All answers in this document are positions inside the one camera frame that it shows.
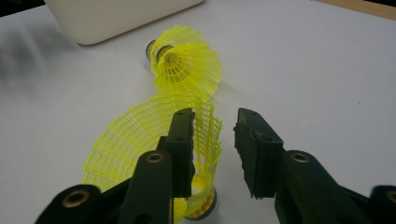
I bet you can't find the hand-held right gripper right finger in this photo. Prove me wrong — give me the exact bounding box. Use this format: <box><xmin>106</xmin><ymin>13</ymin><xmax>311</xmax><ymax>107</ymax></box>
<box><xmin>233</xmin><ymin>107</ymin><xmax>285</xmax><ymax>200</ymax></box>

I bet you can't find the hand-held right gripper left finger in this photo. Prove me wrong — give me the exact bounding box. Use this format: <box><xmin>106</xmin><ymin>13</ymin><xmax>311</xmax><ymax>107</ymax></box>
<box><xmin>157</xmin><ymin>107</ymin><xmax>196</xmax><ymax>199</ymax></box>

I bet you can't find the yellow plastic shuttlecock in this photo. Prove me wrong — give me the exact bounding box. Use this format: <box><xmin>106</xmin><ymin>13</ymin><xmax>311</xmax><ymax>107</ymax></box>
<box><xmin>81</xmin><ymin>94</ymin><xmax>224</xmax><ymax>223</ymax></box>
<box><xmin>144</xmin><ymin>24</ymin><xmax>223</xmax><ymax>102</ymax></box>

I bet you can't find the white plastic bin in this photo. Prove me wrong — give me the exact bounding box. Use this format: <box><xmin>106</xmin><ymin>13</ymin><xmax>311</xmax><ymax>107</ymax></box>
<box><xmin>43</xmin><ymin>0</ymin><xmax>205</xmax><ymax>46</ymax></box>

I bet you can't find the white table mat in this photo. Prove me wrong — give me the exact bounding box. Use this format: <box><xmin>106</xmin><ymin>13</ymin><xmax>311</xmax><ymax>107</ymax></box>
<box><xmin>0</xmin><ymin>0</ymin><xmax>396</xmax><ymax>224</ymax></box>

